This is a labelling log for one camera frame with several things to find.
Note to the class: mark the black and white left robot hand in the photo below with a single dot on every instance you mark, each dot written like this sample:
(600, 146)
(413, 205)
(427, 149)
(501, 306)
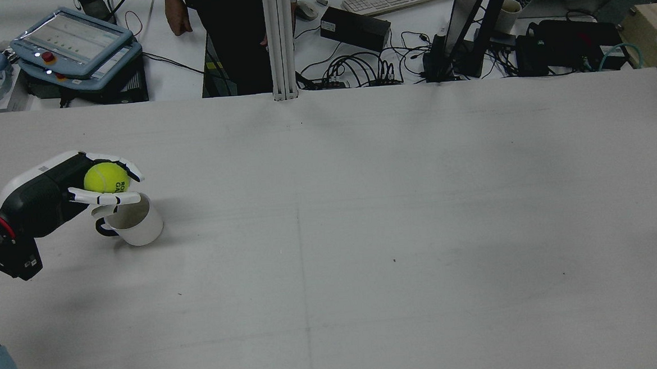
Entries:
(37, 200)

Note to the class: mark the yellow tennis ball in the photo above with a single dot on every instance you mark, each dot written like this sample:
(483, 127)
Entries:
(106, 177)

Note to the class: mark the white paper cup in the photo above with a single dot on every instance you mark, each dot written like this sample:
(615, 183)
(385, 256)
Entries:
(507, 15)

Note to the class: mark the black controller box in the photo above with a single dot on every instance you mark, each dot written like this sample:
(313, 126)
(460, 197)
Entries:
(104, 86)

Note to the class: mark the blue teach pendant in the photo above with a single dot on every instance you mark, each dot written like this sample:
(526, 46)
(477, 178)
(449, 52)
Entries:
(71, 46)

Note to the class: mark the person in dark clothes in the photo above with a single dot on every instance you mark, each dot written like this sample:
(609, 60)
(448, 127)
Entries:
(231, 38)

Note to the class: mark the computer mouse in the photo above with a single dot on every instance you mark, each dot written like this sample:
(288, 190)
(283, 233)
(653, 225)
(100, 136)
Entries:
(306, 9)

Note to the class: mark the black rectangular box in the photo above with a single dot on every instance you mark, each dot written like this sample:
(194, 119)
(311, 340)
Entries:
(355, 28)

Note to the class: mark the black monitor stand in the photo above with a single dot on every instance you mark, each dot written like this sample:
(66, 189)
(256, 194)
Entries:
(466, 31)

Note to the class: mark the wooden box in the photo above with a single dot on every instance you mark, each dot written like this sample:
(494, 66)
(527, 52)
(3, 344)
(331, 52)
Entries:
(655, 35)

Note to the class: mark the aluminium frame post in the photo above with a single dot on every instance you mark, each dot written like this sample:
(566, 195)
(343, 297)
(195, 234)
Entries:
(280, 41)

